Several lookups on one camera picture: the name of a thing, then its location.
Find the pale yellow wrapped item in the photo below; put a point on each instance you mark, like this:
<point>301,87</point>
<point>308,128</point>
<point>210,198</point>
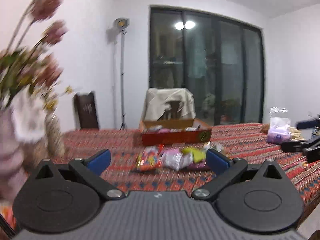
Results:
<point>296,133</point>

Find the beige jacket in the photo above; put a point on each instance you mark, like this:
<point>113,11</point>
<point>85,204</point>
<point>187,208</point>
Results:
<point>157,102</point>

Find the red patterned tablecloth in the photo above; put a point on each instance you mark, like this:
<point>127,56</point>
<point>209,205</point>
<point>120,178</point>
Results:
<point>120,142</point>

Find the orange cardboard box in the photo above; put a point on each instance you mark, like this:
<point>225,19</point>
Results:
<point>175,137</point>

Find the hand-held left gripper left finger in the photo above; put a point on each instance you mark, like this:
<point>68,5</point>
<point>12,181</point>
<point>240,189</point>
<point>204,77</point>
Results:
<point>100,160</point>

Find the dried pink flowers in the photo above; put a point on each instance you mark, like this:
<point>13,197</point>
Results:
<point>42,55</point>

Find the purple tissue pack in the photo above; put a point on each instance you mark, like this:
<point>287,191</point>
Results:
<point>277,136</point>

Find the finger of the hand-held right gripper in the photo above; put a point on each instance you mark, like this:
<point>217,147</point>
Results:
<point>306,124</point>
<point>292,146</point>

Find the studio light on stand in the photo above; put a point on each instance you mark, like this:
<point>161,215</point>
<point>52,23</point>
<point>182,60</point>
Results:
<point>122,67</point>

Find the dark wooden chair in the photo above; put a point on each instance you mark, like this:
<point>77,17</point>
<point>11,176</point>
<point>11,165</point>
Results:
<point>86,111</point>

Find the small floral patterned vase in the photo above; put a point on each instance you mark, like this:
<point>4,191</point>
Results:
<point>55,135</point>

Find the large pink ceramic vase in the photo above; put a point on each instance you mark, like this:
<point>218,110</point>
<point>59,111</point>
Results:
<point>10,155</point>

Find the dark framed glass sliding door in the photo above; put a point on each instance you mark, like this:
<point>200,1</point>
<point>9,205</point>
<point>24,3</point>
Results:
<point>225,62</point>

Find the wooden chair under jacket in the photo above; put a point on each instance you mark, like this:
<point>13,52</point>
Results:
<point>172,110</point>

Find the clear plastic bag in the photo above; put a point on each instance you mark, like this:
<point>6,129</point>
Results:
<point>280,117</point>

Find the pile of snack packets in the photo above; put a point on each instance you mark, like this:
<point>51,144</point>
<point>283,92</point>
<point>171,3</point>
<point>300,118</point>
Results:
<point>172,158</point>

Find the yellow flower sprigs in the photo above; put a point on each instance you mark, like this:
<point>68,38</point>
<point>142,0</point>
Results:
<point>53,101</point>

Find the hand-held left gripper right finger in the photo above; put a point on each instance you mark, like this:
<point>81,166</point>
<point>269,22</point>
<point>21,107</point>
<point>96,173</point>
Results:
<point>217,161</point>

